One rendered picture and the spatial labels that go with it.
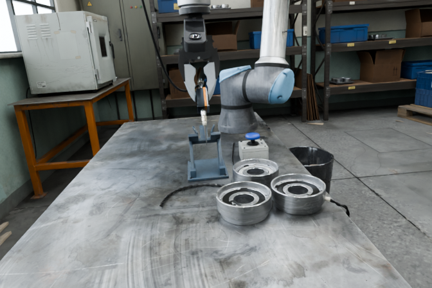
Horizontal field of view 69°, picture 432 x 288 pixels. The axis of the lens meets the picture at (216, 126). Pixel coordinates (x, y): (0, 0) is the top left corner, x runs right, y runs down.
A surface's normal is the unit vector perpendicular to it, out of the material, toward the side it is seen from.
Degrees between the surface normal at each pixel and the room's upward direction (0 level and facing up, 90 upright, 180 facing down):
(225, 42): 83
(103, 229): 0
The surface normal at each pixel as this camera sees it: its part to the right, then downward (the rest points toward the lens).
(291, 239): -0.07, -0.96
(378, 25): 0.07, 0.25
